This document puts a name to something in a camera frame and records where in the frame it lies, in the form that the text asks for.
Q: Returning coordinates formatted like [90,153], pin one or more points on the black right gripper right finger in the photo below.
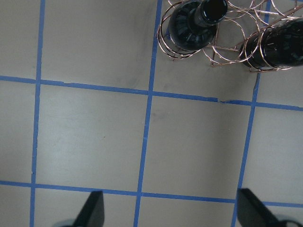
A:
[251,212]

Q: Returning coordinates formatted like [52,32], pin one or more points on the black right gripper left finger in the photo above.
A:
[92,212]

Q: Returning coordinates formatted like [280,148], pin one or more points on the dark wine bottle near end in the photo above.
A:
[193,24]

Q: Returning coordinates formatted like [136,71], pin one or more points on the copper wire bottle basket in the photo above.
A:
[244,19]

